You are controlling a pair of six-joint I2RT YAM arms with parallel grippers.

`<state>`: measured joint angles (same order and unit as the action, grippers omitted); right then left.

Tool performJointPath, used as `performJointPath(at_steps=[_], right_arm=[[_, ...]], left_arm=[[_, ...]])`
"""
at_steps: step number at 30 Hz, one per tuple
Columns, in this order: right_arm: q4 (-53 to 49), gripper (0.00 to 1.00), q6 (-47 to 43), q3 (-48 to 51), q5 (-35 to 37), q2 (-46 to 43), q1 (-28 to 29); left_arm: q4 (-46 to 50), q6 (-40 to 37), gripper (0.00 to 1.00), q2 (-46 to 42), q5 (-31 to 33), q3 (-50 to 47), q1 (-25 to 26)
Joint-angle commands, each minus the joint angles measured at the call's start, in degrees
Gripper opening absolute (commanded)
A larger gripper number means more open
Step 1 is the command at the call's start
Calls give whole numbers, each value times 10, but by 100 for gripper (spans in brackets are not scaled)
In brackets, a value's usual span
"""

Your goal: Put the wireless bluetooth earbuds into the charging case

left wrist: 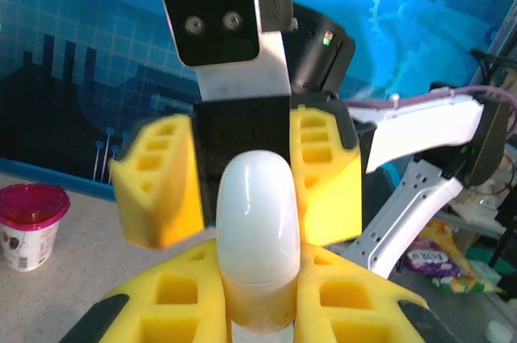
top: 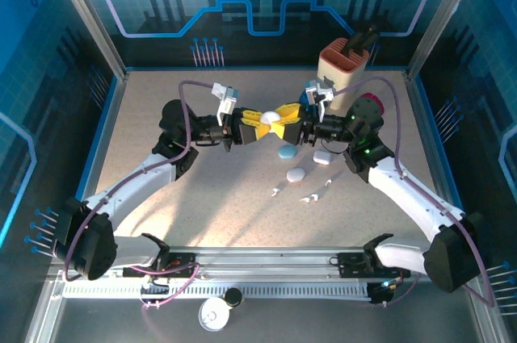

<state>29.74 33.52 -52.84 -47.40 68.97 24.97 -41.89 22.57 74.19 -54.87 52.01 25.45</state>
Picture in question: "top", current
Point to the white square earbud case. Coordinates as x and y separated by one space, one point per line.
322 157

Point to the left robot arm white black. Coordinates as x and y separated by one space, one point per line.
133 181

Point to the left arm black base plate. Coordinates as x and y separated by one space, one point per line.
183 264

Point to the blue earbud case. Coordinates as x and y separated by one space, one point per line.
287 152

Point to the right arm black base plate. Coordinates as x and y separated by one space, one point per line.
351 264

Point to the white oval earbud case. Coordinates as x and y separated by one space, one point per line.
295 174

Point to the aluminium mounting rail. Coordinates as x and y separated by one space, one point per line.
262 262

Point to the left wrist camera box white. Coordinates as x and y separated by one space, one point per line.
226 97

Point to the white round lid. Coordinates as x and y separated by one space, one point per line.
212 316

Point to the beige knife block orange top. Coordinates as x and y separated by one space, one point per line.
341 56

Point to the black electronics box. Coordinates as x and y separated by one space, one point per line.
381 294

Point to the magenta plastic bowl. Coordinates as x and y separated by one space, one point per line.
368 96

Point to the aluminium frame post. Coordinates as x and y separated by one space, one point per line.
440 16
91 20

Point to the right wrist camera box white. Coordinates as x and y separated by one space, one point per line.
319 90

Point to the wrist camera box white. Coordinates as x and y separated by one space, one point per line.
226 97
319 90

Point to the aluminium table side rail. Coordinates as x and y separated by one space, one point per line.
115 109
416 109

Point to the black round cap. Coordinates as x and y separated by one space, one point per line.
233 298

